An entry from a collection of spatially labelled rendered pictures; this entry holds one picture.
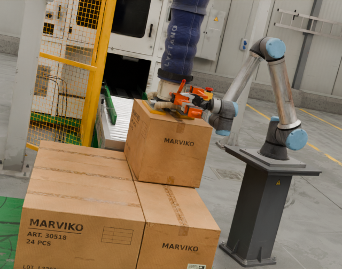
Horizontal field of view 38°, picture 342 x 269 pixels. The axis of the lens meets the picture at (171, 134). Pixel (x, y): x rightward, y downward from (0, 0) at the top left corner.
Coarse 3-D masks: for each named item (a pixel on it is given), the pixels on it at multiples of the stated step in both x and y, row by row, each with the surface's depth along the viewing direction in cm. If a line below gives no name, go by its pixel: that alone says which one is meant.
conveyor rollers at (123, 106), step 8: (104, 96) 567; (112, 96) 578; (104, 104) 524; (120, 104) 544; (128, 104) 548; (120, 112) 501; (128, 112) 504; (120, 120) 466; (128, 120) 469; (112, 128) 430; (120, 128) 432; (112, 136) 404; (120, 136) 405
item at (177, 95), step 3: (174, 93) 305; (177, 93) 306; (174, 96) 299; (177, 96) 298; (180, 96) 299; (183, 96) 299; (171, 99) 303; (174, 99) 299; (186, 99) 300; (174, 102) 299; (177, 102) 299
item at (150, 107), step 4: (144, 100) 340; (144, 104) 332; (148, 104) 327; (152, 104) 329; (148, 108) 318; (152, 108) 314; (160, 108) 320; (152, 112) 310; (156, 112) 311; (160, 112) 311; (164, 112) 312
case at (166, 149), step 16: (144, 112) 313; (128, 128) 355; (144, 128) 307; (160, 128) 299; (176, 128) 301; (192, 128) 304; (208, 128) 306; (128, 144) 347; (144, 144) 301; (160, 144) 301; (176, 144) 304; (192, 144) 306; (208, 144) 309; (128, 160) 340; (144, 160) 302; (160, 160) 304; (176, 160) 307; (192, 160) 309; (144, 176) 304; (160, 176) 307; (176, 176) 309; (192, 176) 312
